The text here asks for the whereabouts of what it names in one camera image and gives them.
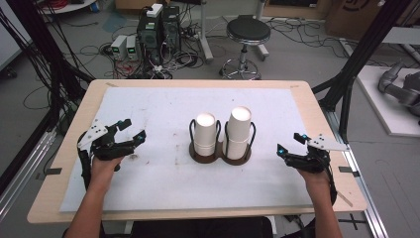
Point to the grey power supply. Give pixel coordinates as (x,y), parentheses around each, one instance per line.
(131,48)
(119,46)

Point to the white box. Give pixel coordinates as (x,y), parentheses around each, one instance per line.
(154,10)

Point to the person's right hand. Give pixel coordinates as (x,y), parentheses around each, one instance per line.
(317,183)

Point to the stack of white paper cups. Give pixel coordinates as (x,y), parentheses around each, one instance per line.
(237,132)
(204,132)

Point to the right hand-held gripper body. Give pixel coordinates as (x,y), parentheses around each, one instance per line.
(325,143)

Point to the person's dark clothing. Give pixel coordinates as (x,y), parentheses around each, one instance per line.
(204,228)

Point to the dark brown cup holder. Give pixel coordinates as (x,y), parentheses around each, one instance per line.
(218,154)

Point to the cardboard box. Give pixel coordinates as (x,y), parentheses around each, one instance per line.
(353,16)

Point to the black tape strip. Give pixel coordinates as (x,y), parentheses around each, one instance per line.
(346,170)
(53,171)

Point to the white foam mat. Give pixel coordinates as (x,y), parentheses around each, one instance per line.
(148,109)

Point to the black computer tower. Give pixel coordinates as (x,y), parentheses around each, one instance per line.
(171,28)
(149,36)

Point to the white platform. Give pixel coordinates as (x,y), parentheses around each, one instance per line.
(383,109)

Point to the person's left hand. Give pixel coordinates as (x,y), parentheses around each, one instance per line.
(103,172)

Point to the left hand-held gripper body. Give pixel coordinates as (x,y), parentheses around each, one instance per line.
(94,132)

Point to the aluminium rail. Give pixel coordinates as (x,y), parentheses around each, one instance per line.
(363,185)
(23,172)

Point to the black round stool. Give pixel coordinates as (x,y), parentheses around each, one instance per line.
(248,31)

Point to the white desk leg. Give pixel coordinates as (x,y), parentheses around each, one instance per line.
(205,36)

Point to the white round table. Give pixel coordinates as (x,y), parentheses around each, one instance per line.
(69,6)

